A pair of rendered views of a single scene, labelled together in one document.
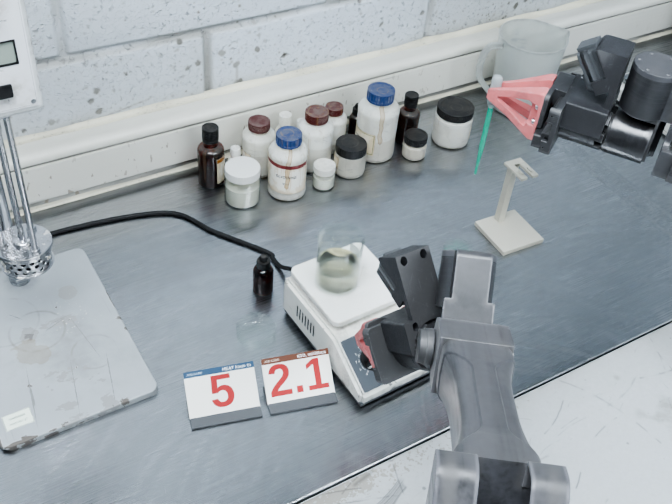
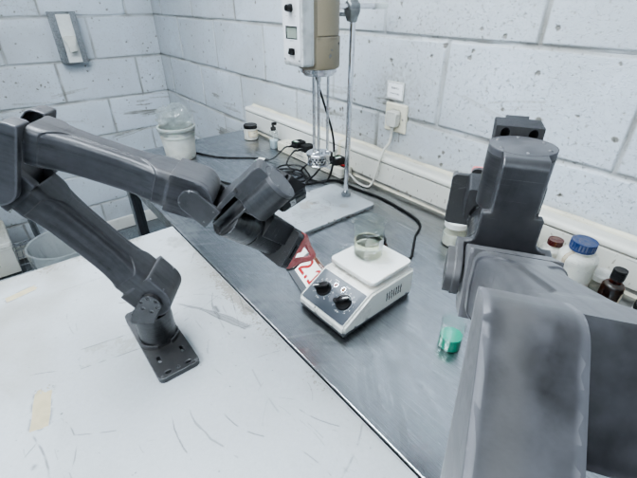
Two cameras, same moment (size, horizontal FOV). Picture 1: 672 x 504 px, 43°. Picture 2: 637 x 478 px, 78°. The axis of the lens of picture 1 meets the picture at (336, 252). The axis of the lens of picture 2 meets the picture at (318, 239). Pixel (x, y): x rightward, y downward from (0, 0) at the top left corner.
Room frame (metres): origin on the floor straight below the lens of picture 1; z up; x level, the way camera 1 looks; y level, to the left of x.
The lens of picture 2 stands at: (0.68, -0.67, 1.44)
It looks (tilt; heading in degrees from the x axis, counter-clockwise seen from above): 32 degrees down; 86
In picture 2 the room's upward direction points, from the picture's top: straight up
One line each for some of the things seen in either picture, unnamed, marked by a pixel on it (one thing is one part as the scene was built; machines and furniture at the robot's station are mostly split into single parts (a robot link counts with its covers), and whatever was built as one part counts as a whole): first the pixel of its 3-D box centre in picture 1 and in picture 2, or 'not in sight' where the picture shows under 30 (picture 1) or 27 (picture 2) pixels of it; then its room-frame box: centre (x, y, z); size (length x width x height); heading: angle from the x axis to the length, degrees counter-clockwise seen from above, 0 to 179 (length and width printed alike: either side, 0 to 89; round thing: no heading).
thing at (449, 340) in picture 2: (454, 262); (451, 333); (0.95, -0.18, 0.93); 0.04 x 0.04 x 0.06
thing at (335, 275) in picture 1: (338, 262); (367, 238); (0.82, 0.00, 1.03); 0.07 x 0.06 x 0.08; 0
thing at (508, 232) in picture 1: (516, 203); not in sight; (1.06, -0.27, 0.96); 0.08 x 0.08 x 0.13; 32
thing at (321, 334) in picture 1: (356, 316); (360, 283); (0.81, -0.04, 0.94); 0.22 x 0.13 x 0.08; 37
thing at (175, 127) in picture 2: not in sight; (176, 130); (0.24, 0.86, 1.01); 0.14 x 0.14 x 0.21
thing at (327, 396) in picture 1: (299, 380); (308, 272); (0.70, 0.03, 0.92); 0.09 x 0.06 x 0.04; 110
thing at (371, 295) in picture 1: (348, 282); (371, 260); (0.83, -0.02, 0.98); 0.12 x 0.12 x 0.01; 37
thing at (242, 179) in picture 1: (242, 183); (454, 231); (1.08, 0.16, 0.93); 0.06 x 0.06 x 0.07
